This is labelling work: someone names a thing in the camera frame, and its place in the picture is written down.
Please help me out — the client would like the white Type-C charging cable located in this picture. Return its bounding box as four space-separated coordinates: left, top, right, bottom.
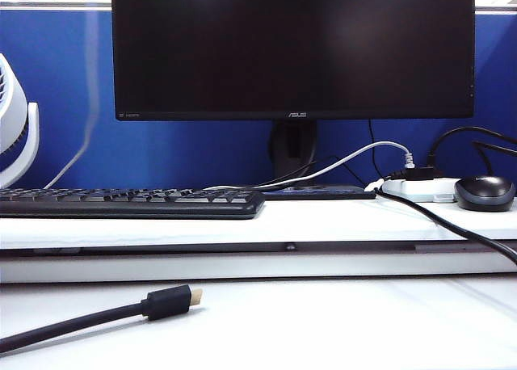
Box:
42 6 102 190

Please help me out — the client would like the black monitor stand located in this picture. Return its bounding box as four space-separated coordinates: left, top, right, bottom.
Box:
268 120 377 201

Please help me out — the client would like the blue office partition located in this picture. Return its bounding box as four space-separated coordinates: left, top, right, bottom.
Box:
0 1 517 191

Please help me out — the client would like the black ASUS monitor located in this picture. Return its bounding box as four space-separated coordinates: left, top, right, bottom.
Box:
111 0 477 123

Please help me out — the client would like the black keyboard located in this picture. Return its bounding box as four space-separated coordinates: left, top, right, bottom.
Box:
0 187 267 221

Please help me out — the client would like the white power strip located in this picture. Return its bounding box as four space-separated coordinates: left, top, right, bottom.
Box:
381 177 460 204

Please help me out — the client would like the black computer mouse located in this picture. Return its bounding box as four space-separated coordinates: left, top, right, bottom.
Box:
453 175 517 213

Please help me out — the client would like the white desk fan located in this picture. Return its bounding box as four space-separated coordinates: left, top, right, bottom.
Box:
0 53 41 189

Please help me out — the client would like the thin black keyboard cable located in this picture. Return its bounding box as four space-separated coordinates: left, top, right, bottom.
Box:
258 151 367 187

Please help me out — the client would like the thin black monitor cable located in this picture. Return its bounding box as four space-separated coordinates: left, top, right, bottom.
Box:
368 119 383 179

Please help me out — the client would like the white cable with ribbed plug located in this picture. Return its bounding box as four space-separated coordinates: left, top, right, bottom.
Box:
204 141 415 192

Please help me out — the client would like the black HDMI cable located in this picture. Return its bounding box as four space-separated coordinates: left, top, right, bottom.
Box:
0 284 204 355

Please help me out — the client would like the black plug with looping cable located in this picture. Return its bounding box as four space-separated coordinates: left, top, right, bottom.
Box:
389 126 517 181

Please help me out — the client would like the black mouse cable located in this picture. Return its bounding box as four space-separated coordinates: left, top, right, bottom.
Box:
472 141 517 177

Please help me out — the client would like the thick black power cable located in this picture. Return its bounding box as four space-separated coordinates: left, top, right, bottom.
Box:
373 187 517 266

